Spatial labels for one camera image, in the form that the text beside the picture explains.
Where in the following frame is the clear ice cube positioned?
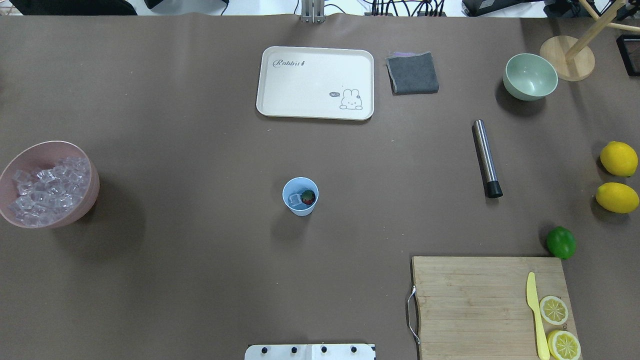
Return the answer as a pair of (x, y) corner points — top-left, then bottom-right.
(286, 193), (304, 208)

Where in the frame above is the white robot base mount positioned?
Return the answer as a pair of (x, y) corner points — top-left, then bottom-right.
(244, 342), (377, 360)

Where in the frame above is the cream rabbit tray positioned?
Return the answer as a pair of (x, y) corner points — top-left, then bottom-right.
(256, 46), (375, 121)

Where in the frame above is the yellow lemon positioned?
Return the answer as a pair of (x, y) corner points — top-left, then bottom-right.
(595, 182), (640, 214)
(599, 141), (639, 178)

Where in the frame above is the black long bar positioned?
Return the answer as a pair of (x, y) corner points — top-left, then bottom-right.
(10, 0), (137, 16)

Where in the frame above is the dark tray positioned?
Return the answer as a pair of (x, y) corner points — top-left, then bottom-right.
(615, 34), (640, 76)

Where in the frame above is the red strawberry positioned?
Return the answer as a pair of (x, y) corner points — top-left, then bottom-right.
(300, 189), (316, 207)

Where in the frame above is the light blue plastic cup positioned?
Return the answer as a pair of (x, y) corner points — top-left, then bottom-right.
(282, 177), (319, 216)

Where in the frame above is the lemon half slice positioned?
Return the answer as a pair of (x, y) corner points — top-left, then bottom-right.
(539, 295), (569, 326)
(547, 330), (582, 360)

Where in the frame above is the aluminium frame post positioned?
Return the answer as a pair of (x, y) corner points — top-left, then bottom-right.
(299, 0), (326, 24)

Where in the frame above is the wooden cutting board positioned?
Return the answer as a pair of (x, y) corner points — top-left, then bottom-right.
(411, 256), (578, 360)

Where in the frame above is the mint green bowl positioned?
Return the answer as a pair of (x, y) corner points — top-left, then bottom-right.
(502, 53), (559, 101)

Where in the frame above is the steel muddler black tip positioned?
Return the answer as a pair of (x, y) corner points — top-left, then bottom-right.
(472, 119), (503, 199)

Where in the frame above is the yellow plastic knife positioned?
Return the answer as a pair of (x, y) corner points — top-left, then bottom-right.
(525, 271), (551, 360)

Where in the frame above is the green lime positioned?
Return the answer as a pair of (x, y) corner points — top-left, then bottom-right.
(545, 226), (578, 260)

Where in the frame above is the pink bowl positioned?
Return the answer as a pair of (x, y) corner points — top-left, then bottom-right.
(1, 140), (100, 229)

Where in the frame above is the grey folded cloth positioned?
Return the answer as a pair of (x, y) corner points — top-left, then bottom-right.
(385, 51), (440, 95)

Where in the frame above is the pile of ice cubes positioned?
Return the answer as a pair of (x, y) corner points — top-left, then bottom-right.
(9, 156), (90, 228)

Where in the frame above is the wooden mug tree stand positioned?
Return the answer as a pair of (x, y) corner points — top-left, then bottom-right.
(539, 0), (640, 82)

